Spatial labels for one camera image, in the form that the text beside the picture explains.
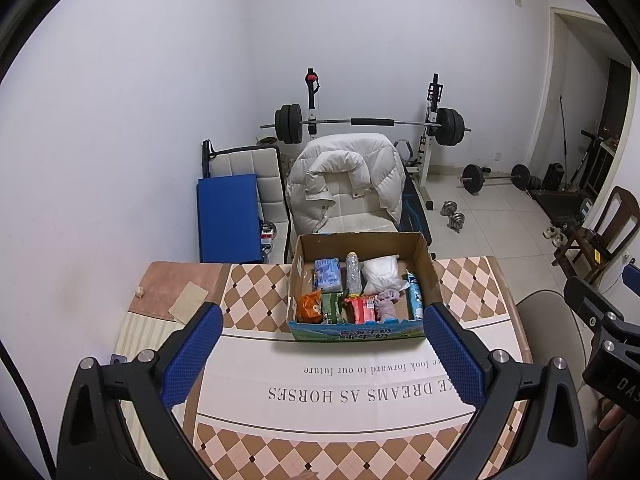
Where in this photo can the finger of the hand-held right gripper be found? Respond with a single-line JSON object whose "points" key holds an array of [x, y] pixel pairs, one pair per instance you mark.
{"points": [[587, 305], [632, 276]]}

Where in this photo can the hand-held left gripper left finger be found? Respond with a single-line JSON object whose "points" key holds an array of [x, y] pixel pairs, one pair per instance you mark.
{"points": [[192, 360]]}

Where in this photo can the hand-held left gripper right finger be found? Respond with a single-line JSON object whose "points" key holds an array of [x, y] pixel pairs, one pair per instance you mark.
{"points": [[455, 355]]}

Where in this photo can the blue white tube packet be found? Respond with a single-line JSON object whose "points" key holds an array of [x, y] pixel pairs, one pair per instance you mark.
{"points": [[415, 297]]}

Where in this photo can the purple grey sock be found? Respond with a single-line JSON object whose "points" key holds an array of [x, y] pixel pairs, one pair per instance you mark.
{"points": [[386, 305]]}

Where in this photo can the cardboard box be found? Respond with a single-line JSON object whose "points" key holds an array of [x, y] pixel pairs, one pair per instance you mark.
{"points": [[360, 332]]}

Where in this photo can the red snack packet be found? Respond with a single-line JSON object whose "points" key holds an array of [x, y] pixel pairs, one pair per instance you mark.
{"points": [[361, 310]]}

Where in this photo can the white cotton plastic bag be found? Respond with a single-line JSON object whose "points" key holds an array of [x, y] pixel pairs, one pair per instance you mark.
{"points": [[380, 272]]}

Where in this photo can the orange snack packet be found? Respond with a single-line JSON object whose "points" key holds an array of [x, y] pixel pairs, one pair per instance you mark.
{"points": [[310, 306]]}

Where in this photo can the green snack packet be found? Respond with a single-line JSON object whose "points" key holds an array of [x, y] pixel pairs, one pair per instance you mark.
{"points": [[332, 307]]}

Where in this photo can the light blue tissue pack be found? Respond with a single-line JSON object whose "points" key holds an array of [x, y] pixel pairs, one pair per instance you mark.
{"points": [[328, 275]]}

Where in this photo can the person's right hand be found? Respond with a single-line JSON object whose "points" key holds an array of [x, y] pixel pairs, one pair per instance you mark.
{"points": [[615, 440]]}

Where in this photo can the yellow tag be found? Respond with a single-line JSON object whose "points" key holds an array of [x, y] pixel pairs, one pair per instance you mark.
{"points": [[597, 256]]}

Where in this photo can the grey round chair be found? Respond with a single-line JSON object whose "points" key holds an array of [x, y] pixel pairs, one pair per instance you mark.
{"points": [[550, 325]]}

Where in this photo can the dark wooden chair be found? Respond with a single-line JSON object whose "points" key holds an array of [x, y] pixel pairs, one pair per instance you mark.
{"points": [[617, 220]]}

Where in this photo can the cream striped mat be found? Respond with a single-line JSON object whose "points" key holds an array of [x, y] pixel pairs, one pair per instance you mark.
{"points": [[140, 335]]}

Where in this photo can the tan paper card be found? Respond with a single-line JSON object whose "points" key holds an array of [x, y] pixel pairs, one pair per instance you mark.
{"points": [[189, 300]]}

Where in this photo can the blue grey phone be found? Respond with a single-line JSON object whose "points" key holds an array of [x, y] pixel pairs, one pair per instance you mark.
{"points": [[118, 359]]}

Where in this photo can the pair of white shoes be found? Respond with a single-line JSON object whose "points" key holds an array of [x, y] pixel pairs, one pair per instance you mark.
{"points": [[555, 235]]}

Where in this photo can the pink brown cloth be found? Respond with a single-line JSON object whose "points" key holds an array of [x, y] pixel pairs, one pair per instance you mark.
{"points": [[170, 280]]}

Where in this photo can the black exercise machine base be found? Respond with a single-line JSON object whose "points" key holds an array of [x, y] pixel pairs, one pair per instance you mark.
{"points": [[560, 205]]}

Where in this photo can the black folding scooter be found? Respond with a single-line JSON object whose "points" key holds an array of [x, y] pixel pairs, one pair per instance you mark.
{"points": [[592, 160]]}

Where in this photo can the black box speaker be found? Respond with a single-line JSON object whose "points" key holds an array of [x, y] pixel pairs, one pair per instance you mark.
{"points": [[553, 176]]}

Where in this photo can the checkered printed tablecloth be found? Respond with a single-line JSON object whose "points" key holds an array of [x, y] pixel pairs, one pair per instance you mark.
{"points": [[320, 400]]}

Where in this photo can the red white small box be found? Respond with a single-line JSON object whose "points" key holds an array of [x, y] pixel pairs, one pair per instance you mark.
{"points": [[267, 235]]}

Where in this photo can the blue folded mat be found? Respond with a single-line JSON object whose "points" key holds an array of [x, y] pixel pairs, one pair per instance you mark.
{"points": [[227, 217]]}

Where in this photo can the thin black pole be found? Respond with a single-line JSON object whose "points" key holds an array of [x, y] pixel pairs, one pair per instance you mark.
{"points": [[564, 130]]}

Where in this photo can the white seat chair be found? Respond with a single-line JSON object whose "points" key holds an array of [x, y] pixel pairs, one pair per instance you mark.
{"points": [[360, 217]]}

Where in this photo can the small black barbell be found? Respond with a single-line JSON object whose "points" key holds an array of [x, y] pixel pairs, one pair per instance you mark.
{"points": [[472, 178]]}

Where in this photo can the white quilted chair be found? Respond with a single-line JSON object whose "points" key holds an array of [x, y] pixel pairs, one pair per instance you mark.
{"points": [[270, 185]]}

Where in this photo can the white down jacket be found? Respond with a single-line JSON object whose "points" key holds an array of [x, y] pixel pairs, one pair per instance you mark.
{"points": [[345, 170]]}

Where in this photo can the large black barbell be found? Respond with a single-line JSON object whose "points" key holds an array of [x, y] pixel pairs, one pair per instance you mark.
{"points": [[290, 122]]}

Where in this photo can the black metal frame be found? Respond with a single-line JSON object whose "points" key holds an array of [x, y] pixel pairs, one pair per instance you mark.
{"points": [[207, 155]]}

